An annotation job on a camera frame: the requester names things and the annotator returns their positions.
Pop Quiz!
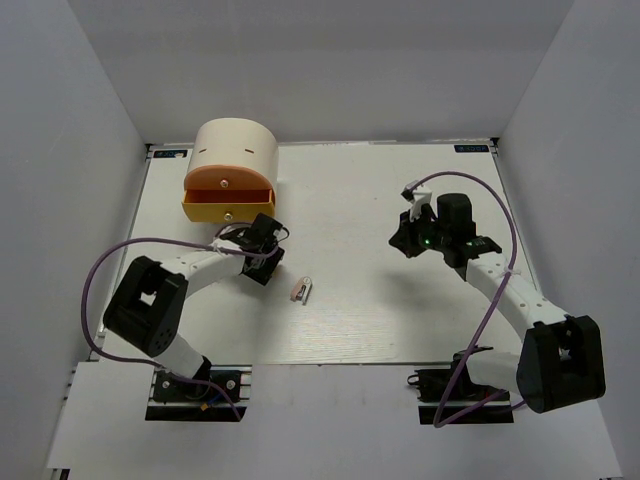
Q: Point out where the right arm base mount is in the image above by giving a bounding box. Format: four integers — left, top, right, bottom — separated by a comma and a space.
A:
408, 367, 515, 426

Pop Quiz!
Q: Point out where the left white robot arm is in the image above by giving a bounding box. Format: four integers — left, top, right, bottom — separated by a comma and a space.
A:
103, 213, 288, 399

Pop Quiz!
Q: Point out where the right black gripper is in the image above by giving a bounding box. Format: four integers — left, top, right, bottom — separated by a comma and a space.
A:
391, 205, 451, 258

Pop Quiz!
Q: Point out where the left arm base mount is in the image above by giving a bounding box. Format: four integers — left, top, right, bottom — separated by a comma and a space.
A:
145, 365, 252, 423

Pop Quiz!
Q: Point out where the orange organizer drawer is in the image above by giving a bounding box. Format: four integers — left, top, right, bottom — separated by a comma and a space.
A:
184, 165, 275, 191

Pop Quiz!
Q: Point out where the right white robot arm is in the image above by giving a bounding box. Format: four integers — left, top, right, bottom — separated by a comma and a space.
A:
389, 191, 606, 413

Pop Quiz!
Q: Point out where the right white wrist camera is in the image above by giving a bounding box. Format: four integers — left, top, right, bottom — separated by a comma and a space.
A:
401, 181, 433, 222

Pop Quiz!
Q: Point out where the cream cylindrical desk organizer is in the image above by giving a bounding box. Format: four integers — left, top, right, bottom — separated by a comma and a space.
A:
186, 118, 279, 211

